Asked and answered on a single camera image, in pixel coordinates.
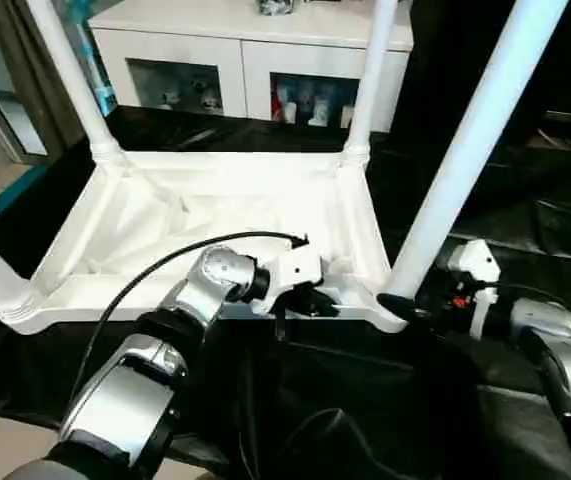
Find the white plastic table top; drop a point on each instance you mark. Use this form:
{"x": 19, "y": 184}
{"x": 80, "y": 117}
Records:
{"x": 190, "y": 200}

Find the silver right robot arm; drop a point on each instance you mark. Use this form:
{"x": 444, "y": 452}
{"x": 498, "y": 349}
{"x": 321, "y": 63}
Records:
{"x": 565, "y": 345}

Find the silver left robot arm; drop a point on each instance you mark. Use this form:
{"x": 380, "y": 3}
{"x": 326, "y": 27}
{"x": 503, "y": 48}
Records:
{"x": 125, "y": 395}

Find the black mat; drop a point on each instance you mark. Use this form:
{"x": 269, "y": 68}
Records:
{"x": 515, "y": 200}

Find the red bottle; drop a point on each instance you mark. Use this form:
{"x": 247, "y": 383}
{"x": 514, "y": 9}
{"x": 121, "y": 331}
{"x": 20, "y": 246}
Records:
{"x": 280, "y": 102}

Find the white glass-door cabinet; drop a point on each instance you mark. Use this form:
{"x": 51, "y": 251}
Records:
{"x": 225, "y": 45}

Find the black speaker with gold label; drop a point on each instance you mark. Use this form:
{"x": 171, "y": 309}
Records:
{"x": 555, "y": 55}

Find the clear glass jar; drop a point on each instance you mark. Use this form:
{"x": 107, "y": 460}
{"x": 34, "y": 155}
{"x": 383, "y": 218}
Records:
{"x": 275, "y": 6}

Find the light blue plastic rack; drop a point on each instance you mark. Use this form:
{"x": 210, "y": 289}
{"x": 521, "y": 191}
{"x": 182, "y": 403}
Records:
{"x": 97, "y": 70}

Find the teal floor strip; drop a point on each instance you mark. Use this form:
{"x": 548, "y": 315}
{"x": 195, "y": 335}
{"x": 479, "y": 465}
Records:
{"x": 12, "y": 190}

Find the grey-brown curtain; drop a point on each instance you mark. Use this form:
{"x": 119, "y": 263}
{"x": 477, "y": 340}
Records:
{"x": 35, "y": 65}

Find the glass sliding door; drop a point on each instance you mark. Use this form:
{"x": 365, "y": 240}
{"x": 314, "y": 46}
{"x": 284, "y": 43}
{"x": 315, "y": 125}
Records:
{"x": 0, "y": 85}

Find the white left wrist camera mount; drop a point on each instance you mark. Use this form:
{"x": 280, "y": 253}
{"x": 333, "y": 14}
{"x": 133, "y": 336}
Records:
{"x": 295, "y": 270}

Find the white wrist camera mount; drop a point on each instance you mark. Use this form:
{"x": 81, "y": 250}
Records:
{"x": 480, "y": 260}
{"x": 295, "y": 270}

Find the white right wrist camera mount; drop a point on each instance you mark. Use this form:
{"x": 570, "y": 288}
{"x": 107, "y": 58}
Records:
{"x": 480, "y": 260}

